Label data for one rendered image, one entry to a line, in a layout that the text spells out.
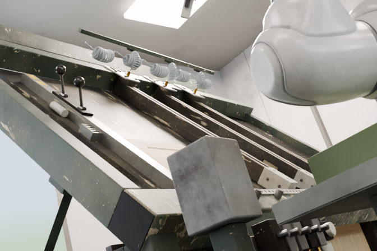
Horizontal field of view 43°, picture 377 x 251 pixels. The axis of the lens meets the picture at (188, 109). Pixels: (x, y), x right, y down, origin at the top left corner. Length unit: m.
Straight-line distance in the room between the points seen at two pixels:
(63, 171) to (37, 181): 2.60
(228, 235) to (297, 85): 0.34
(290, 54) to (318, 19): 0.09
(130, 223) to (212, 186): 0.24
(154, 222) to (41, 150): 0.46
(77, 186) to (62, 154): 0.11
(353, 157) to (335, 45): 0.20
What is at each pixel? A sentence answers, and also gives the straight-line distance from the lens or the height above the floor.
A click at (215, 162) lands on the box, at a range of 0.98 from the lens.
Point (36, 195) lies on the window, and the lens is 3.87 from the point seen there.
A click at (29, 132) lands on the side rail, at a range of 1.46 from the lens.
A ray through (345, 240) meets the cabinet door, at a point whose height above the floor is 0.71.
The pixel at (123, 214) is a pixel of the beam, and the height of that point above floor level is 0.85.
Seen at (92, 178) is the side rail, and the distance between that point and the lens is 1.23.
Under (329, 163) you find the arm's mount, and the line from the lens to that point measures 0.95.
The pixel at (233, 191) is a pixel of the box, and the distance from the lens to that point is 0.99.
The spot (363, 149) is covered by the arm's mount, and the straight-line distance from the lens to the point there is 0.91.
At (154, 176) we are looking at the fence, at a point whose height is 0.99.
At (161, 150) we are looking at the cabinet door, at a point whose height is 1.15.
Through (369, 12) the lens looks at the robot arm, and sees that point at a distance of 1.04.
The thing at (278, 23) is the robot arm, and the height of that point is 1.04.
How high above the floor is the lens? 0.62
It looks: 22 degrees up
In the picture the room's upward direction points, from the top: 18 degrees counter-clockwise
